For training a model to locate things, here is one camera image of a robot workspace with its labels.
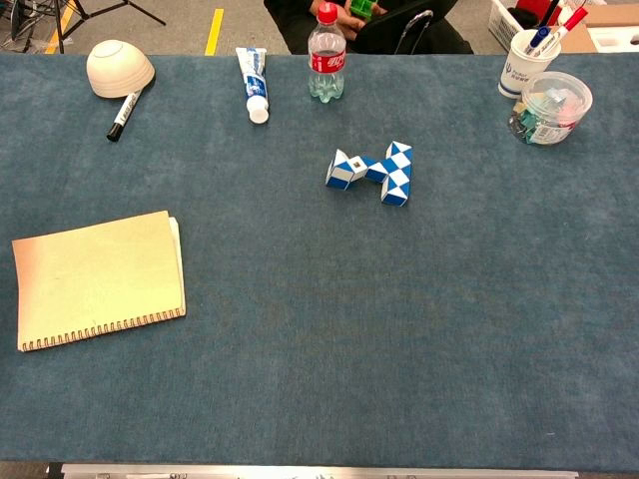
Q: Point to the tan spiral-bound notebook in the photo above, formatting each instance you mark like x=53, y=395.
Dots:
x=100, y=279

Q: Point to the blue felt table cover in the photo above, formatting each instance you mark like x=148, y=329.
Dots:
x=319, y=309

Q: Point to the blue white snake puzzle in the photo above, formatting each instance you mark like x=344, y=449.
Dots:
x=394, y=174

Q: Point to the blue white toothpaste tube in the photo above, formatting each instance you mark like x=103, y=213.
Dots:
x=254, y=82

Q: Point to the clear bottle with red cap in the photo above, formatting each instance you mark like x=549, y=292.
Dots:
x=327, y=60

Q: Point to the seated person in black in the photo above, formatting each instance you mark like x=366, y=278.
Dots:
x=294, y=25

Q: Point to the black-capped whiteboard marker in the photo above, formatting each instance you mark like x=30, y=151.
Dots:
x=124, y=115

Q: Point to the yellow floor tape strip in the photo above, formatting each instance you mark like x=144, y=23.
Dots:
x=62, y=27
x=214, y=32

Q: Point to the green toy block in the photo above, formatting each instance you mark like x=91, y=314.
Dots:
x=362, y=7

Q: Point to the white paper cup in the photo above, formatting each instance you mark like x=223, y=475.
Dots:
x=514, y=75

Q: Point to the clear jar of binder clips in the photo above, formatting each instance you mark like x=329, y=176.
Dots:
x=549, y=110

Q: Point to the cream upturned bowl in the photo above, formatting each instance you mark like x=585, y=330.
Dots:
x=120, y=67

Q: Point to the white plastic basket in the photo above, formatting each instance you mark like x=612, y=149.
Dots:
x=504, y=22

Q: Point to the blue-capped marker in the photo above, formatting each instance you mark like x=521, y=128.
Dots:
x=538, y=37

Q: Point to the red-capped marker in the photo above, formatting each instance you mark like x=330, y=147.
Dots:
x=566, y=30

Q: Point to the black pen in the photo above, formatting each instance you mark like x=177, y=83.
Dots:
x=550, y=12

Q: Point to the black tripod stand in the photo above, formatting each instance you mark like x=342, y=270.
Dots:
x=85, y=15

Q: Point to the cardboard box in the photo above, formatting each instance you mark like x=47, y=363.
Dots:
x=611, y=25

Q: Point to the black chair with chrome frame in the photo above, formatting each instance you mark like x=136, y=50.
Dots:
x=412, y=30

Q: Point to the aluminium rail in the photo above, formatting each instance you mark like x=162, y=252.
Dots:
x=319, y=471

